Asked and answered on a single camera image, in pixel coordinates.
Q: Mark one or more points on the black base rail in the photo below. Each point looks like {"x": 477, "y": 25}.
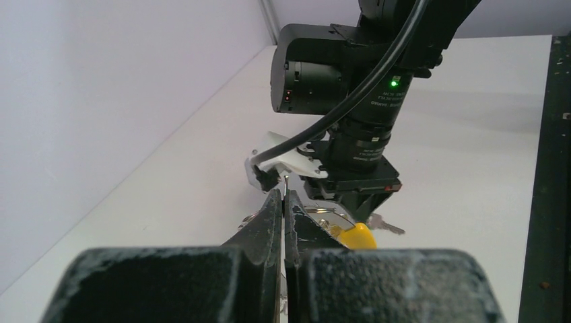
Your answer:
{"x": 545, "y": 294}

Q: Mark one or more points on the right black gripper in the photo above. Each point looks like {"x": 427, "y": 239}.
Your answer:
{"x": 361, "y": 193}

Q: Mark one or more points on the key with green tag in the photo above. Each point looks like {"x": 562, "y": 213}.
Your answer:
{"x": 376, "y": 221}

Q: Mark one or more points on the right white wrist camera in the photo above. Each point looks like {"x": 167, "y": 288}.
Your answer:
{"x": 302, "y": 161}

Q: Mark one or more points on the left aluminium frame post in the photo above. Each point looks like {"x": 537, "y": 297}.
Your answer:
{"x": 271, "y": 19}

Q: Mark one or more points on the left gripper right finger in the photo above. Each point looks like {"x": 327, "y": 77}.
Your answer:
{"x": 328, "y": 282}

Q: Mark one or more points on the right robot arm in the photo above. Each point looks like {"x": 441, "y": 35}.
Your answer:
{"x": 315, "y": 67}

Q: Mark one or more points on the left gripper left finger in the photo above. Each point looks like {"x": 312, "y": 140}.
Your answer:
{"x": 238, "y": 281}

